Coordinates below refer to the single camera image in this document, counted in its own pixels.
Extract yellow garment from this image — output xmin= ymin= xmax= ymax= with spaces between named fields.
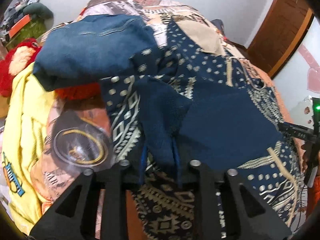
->
xmin=2 ymin=64 xmax=54 ymax=234

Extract navy patterned hooded jacket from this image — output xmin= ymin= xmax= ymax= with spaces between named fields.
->
xmin=100 ymin=21 xmax=300 ymax=239

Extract white wardrobe sliding door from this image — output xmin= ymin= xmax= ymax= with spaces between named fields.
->
xmin=273 ymin=18 xmax=319 ymax=128

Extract pile of clutter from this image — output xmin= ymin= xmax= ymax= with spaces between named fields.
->
xmin=1 ymin=0 xmax=40 ymax=31

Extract red plush garment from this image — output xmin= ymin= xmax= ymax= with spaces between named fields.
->
xmin=1 ymin=38 xmax=101 ymax=100

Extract grey backpack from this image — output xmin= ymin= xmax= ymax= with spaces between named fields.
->
xmin=211 ymin=18 xmax=225 ymax=36

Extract orange box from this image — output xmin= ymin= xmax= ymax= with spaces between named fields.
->
xmin=9 ymin=15 xmax=30 ymax=38

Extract green covered cabinet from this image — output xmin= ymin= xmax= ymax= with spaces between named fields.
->
xmin=5 ymin=20 xmax=47 ymax=50

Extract folded blue jeans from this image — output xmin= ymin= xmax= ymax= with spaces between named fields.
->
xmin=33 ymin=14 xmax=157 ymax=91

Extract dark green cushion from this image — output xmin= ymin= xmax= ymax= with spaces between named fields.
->
xmin=23 ymin=2 xmax=54 ymax=20

